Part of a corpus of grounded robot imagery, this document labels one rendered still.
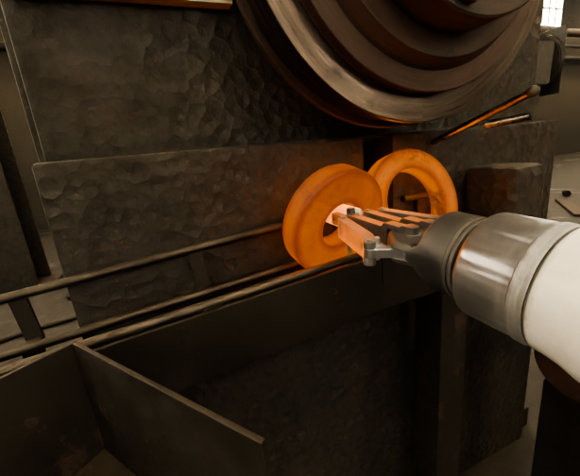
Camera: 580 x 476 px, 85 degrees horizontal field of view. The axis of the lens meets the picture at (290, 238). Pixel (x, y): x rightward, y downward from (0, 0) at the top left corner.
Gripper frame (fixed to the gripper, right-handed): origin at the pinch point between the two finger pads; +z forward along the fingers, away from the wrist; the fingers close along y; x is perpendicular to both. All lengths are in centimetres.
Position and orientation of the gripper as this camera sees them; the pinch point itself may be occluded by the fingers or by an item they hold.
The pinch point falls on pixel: (342, 215)
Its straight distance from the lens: 44.9
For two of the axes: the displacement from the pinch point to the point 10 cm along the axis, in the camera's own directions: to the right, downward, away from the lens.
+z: -4.3, -2.6, 8.6
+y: 9.0, -2.2, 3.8
